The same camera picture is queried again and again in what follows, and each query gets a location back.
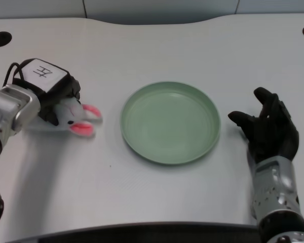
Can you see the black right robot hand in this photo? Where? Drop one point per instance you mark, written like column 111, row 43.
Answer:
column 271, row 131

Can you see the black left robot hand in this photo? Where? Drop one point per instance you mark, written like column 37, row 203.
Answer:
column 54, row 86

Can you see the white rabbit plush doll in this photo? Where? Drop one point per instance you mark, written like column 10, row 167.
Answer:
column 76, row 116

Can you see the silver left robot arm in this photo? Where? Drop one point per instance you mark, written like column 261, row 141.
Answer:
column 7, row 119

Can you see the green round plate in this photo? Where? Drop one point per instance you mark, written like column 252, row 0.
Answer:
column 170, row 122

